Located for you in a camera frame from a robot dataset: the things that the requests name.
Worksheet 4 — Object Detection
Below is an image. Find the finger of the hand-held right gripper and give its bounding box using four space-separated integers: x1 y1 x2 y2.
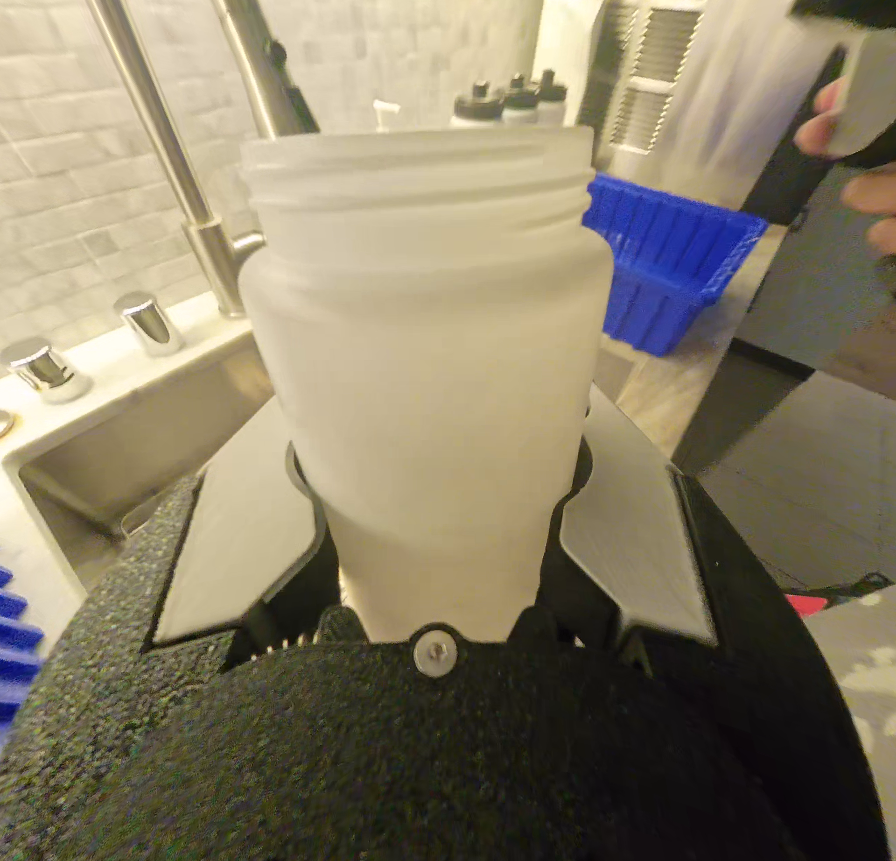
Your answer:
787 0 896 159

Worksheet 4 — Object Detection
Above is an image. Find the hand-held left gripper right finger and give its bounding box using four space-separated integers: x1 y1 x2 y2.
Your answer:
559 385 718 646

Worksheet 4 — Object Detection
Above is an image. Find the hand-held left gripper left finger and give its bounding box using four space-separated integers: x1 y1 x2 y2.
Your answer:
149 395 326 648

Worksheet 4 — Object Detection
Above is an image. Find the blue plastic bin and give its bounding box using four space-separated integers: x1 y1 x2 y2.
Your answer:
584 173 770 358
0 565 44 725

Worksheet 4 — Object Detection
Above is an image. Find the white squeeze bottle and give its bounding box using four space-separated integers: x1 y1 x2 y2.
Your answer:
535 70 569 123
503 73 541 125
237 124 616 643
450 80 504 128

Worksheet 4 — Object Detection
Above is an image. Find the white marble desk countertop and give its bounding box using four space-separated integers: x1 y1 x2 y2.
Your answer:
0 231 778 624

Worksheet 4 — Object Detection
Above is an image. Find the person's right hand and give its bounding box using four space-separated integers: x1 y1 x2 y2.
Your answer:
797 80 896 256

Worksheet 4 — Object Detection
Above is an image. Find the stainless steel sink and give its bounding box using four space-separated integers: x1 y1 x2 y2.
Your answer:
17 329 281 575

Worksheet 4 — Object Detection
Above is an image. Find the white louvered panel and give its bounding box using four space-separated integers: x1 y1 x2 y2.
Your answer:
602 0 722 155

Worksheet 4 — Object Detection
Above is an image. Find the chrome counter cap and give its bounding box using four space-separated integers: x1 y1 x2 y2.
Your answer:
114 291 184 358
0 338 93 405

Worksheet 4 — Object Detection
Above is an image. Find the person's camouflage jacket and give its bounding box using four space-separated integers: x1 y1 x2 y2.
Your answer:
798 574 896 861

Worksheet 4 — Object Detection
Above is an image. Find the steel kitchen faucet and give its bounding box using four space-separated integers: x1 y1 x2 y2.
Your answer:
70 0 323 319

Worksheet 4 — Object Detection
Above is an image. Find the white paper towel roll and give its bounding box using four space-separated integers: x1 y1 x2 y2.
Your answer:
532 0 610 128

